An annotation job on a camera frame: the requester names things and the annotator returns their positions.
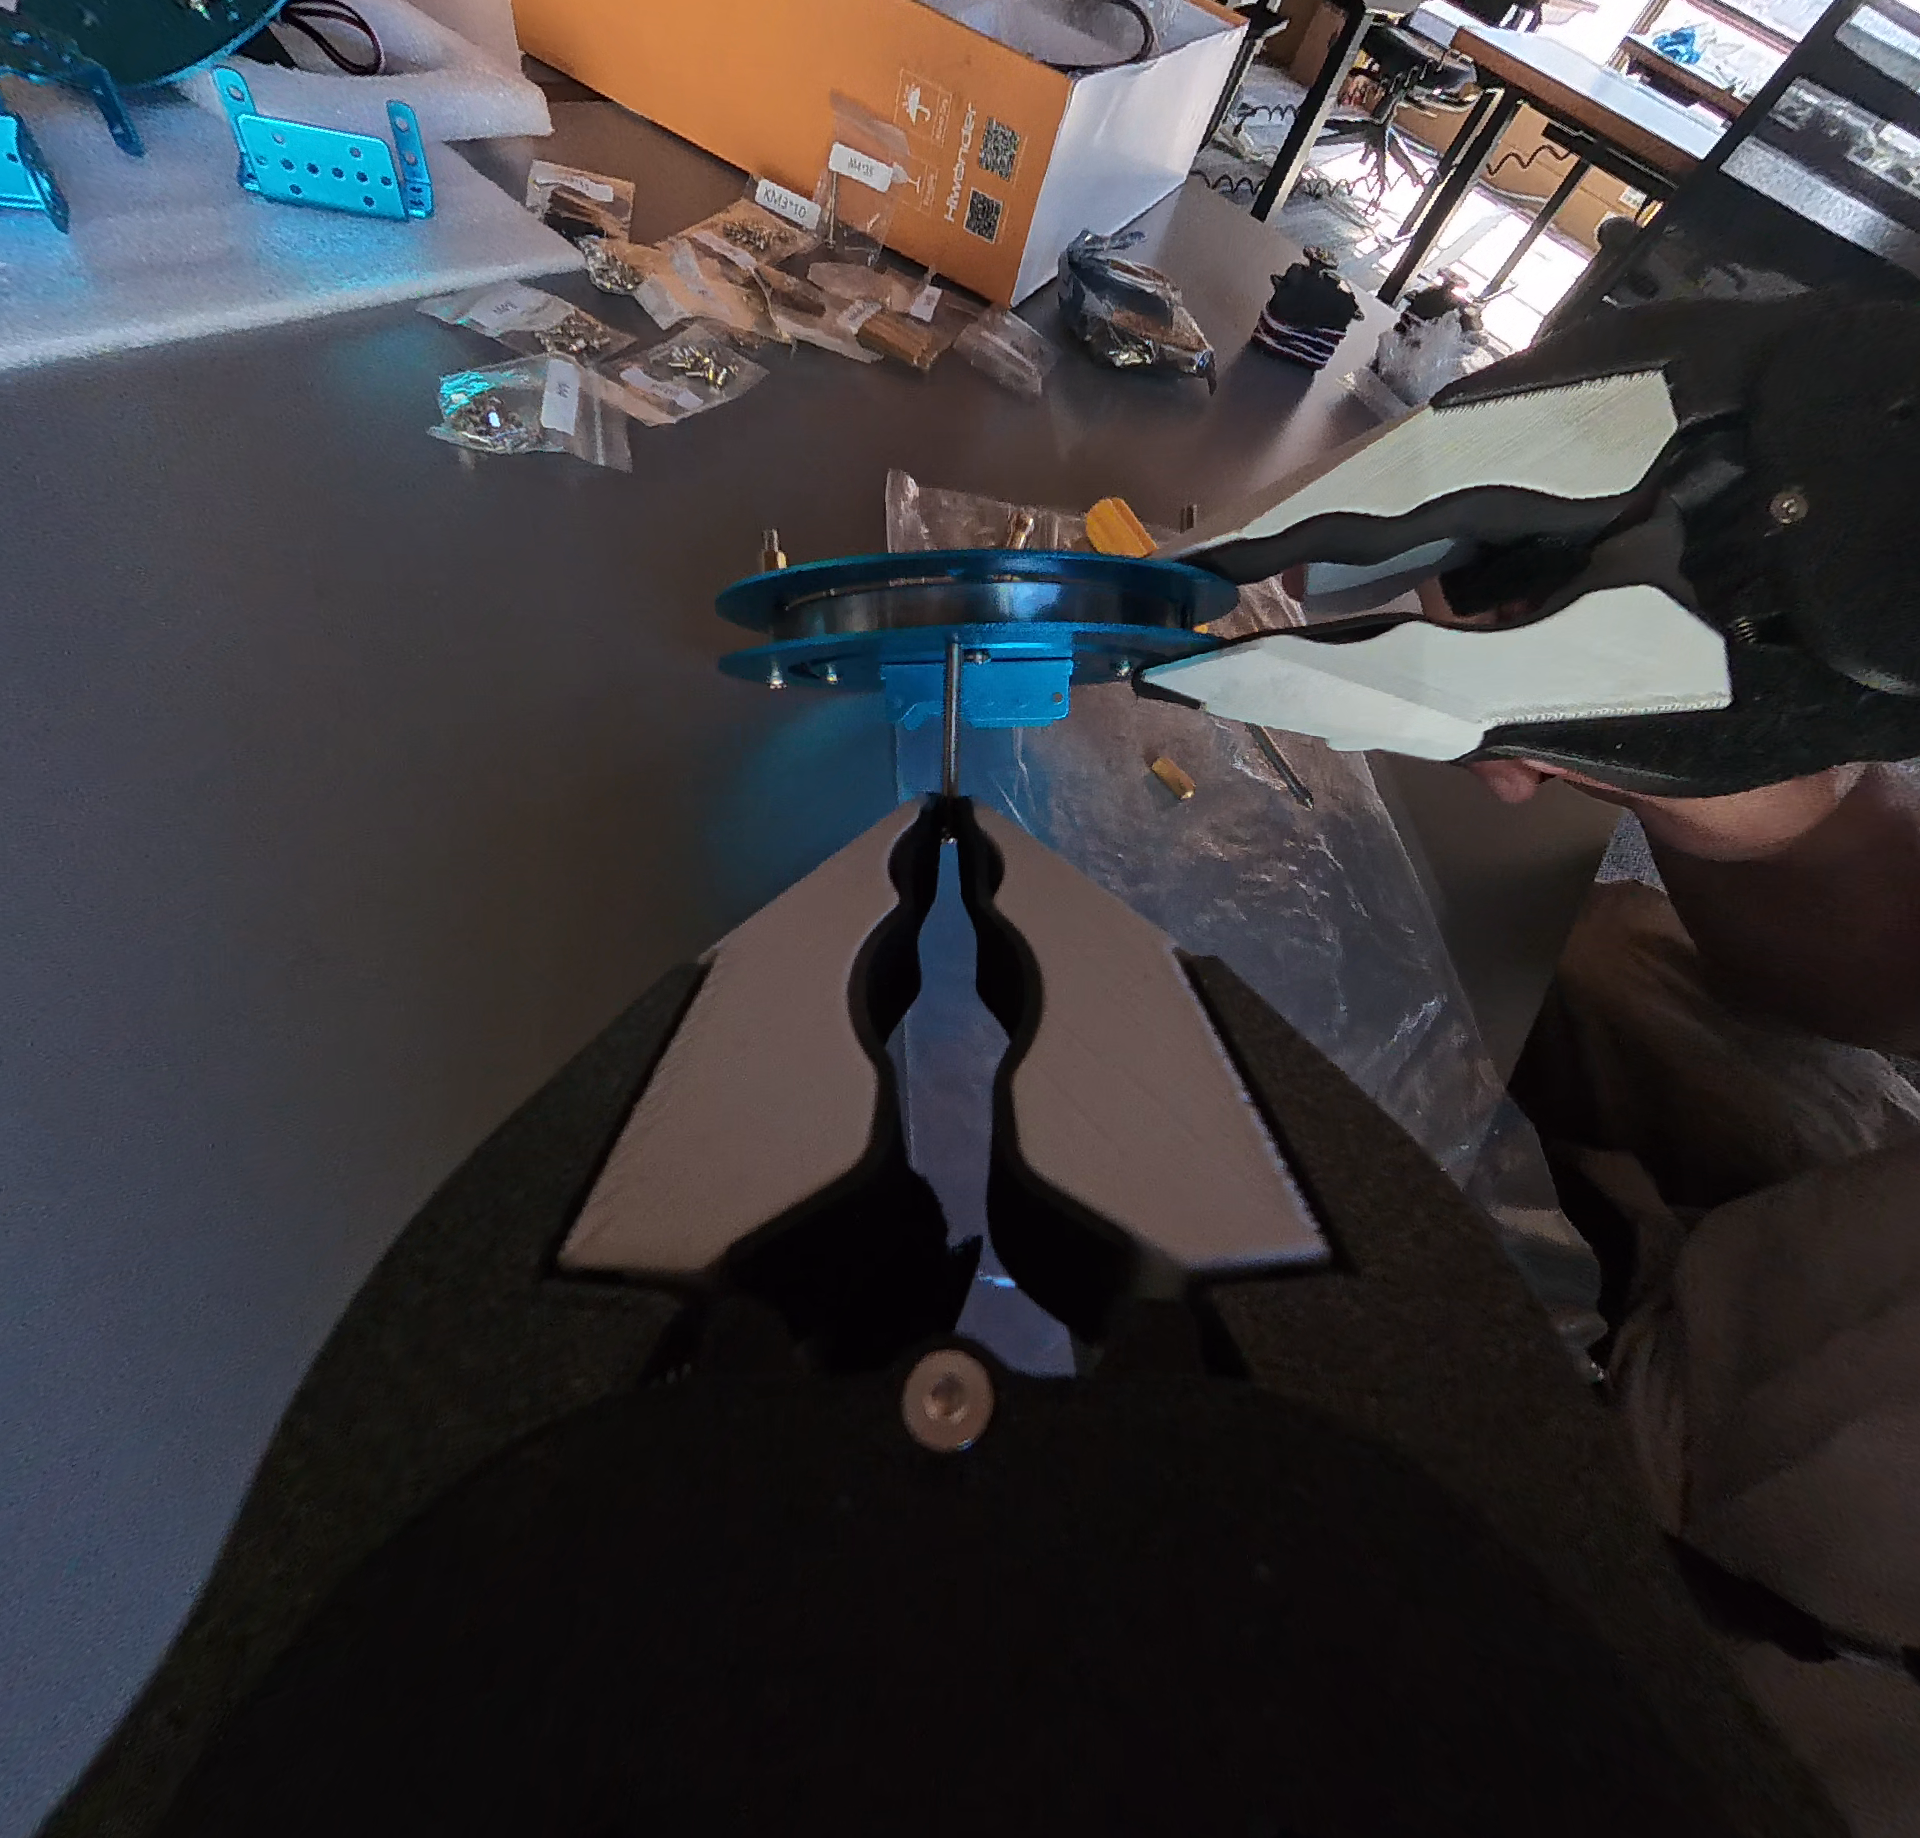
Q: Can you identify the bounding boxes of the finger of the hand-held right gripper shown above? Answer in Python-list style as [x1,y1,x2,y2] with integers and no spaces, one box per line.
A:
[1168,365,1681,594]
[1130,580,1740,768]

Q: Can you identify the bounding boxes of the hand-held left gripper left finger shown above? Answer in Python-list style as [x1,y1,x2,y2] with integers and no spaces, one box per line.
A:
[552,799,948,1274]

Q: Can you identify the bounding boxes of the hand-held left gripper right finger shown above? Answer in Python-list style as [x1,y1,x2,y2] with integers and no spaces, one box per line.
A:
[964,800,1335,1279]

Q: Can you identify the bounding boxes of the blue round turntable base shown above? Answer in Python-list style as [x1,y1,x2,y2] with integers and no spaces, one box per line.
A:
[711,517,1249,740]

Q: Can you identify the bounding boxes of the person's right forearm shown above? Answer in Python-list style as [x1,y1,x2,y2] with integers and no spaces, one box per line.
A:
[1629,759,1920,1025]

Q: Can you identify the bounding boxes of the grey desk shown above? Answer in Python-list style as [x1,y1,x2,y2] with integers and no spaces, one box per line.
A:
[0,50,1629,1826]

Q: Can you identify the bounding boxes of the person's right hand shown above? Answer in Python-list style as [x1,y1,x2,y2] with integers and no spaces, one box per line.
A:
[1467,750,1681,859]

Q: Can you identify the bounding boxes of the bagged servo motor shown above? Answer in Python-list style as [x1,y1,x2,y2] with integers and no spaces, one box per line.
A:
[1367,275,1493,407]

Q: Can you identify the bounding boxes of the clear plastic sheet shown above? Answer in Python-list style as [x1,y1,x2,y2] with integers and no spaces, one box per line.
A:
[881,464,1593,1366]

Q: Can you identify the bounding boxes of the black servo motor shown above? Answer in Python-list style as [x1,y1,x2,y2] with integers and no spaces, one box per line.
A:
[1255,245,1367,376]

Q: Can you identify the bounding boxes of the dark foil bag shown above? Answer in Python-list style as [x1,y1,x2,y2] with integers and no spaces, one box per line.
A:
[1056,228,1217,390]

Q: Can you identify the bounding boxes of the person's tan trousers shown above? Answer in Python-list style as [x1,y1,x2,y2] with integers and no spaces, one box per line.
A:
[1510,876,1920,1666]

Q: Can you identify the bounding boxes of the pile of small hardware bags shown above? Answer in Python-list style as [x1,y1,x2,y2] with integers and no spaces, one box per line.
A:
[420,91,1059,471]

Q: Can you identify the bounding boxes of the orange and white cardboard box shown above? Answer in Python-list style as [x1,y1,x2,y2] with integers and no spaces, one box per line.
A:
[495,0,1255,309]

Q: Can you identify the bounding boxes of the white foam sheet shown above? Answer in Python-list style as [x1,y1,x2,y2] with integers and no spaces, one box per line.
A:
[0,0,591,376]

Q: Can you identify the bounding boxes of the teal round plate with servo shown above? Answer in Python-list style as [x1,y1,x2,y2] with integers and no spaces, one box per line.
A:
[10,0,332,91]

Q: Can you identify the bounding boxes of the yellow-handled screwdriver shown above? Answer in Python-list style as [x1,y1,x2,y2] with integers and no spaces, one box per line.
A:
[1081,492,1314,816]

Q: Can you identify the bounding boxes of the thick black cable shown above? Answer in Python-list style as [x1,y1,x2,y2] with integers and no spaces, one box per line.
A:
[1051,0,1188,68]

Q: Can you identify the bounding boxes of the light blue perforated U bracket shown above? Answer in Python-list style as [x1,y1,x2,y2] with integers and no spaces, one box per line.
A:
[208,64,432,219]

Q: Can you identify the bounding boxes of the thin black cable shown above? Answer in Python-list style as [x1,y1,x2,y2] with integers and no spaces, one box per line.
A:
[255,0,400,77]

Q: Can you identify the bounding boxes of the light blue servo bracket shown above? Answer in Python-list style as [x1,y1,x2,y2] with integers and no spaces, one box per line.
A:
[0,110,81,232]

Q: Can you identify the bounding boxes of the dark blue metal bracket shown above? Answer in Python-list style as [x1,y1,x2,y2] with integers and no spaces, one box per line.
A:
[0,3,152,160]

